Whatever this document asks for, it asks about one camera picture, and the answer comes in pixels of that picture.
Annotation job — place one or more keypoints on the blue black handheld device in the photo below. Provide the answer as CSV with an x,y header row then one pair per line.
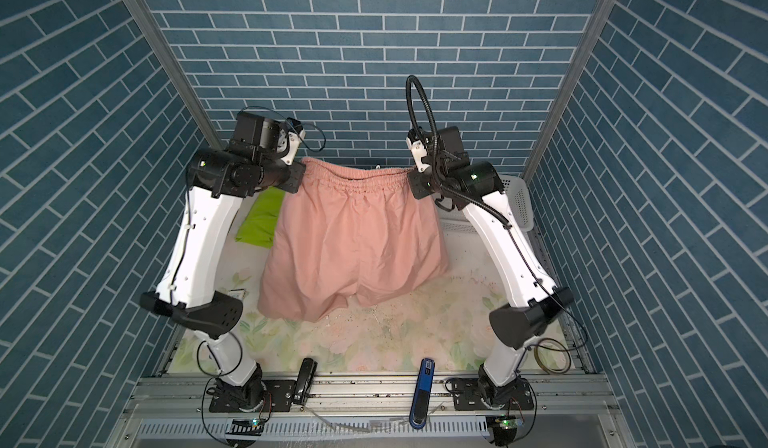
x,y
419,410

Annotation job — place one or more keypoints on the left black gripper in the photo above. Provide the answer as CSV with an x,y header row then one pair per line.
x,y
292,182

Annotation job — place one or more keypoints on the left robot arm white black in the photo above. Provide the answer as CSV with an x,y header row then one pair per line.
x,y
217,182

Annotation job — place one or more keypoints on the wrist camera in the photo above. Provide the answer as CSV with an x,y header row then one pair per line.
x,y
258,138
444,149

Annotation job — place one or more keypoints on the aluminium front rail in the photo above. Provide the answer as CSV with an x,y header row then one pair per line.
x,y
377,394

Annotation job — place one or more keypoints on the lime green shorts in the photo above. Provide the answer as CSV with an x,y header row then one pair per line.
x,y
258,228

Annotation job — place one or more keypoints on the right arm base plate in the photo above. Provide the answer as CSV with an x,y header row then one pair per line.
x,y
475,394

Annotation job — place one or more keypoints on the pink shorts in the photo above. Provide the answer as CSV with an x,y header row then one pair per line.
x,y
349,233

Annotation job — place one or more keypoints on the right green circuit board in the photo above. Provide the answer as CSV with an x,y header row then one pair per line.
x,y
506,423

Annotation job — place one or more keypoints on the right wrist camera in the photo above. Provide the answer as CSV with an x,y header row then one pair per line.
x,y
444,149

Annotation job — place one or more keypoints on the green circuit board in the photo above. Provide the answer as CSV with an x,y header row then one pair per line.
x,y
246,427
506,423

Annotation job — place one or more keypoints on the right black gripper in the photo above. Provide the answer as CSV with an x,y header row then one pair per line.
x,y
418,187

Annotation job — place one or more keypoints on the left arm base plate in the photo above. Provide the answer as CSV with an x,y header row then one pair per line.
x,y
261,396

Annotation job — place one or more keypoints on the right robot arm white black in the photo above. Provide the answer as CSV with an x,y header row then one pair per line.
x,y
533,300

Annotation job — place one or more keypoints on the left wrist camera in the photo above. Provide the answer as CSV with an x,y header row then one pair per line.
x,y
258,138

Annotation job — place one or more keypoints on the left green circuit board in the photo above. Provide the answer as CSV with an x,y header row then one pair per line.
x,y
246,427

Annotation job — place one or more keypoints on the white plastic laundry basket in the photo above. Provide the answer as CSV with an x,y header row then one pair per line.
x,y
520,202

